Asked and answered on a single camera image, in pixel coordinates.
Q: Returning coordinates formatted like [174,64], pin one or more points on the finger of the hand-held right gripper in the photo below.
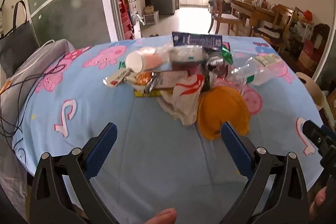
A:
[316,136]

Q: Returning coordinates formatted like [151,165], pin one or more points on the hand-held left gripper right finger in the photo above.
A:
[236,148]

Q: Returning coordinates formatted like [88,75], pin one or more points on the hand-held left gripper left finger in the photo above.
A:
[103,150]

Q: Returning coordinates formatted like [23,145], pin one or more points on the white wrapper with green edges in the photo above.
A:
[119,77]

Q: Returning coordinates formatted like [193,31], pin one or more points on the person's right hand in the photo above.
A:
[318,201]

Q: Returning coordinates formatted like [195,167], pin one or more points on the person's left hand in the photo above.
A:
[161,216]

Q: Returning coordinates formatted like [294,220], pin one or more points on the blue cartoon pig printed blanket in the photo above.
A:
[157,134]

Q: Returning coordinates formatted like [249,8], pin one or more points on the white red printed plastic bag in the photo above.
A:
[183,100]

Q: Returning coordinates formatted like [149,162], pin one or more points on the yellow wrapper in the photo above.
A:
[147,93]

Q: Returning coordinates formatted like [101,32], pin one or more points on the cardboard box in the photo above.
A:
[308,56]

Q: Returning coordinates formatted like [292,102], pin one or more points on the orange snack packet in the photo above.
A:
[143,78]

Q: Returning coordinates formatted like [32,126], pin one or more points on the clear plastic bottle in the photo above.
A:
[262,69]

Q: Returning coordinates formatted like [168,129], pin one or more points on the crushed metal can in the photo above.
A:
[215,64]

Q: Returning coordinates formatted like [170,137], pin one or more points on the green foil wrapper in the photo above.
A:
[226,54]

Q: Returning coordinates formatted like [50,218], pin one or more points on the silver foil packet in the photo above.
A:
[168,79]

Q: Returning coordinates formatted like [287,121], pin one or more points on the crumpled clear plastic wrap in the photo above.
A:
[183,54]

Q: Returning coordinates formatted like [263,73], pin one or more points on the grey cloth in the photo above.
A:
[39,56]

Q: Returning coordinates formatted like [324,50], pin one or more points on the dark blue carton box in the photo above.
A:
[197,40]

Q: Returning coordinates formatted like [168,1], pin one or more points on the wooden chair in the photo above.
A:
[223,18]
[283,19]

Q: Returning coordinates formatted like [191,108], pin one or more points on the dark tote bag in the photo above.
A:
[18,48]

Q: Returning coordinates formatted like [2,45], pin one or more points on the stack of red crates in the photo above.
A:
[125,16]

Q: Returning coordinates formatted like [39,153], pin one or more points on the wooden dining table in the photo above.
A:
[252,12]

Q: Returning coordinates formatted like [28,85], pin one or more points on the white plastic basket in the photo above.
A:
[151,18]

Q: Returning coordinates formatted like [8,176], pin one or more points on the brown bottle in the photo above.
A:
[264,2]

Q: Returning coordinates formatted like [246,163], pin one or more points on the woven basket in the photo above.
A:
[149,9]

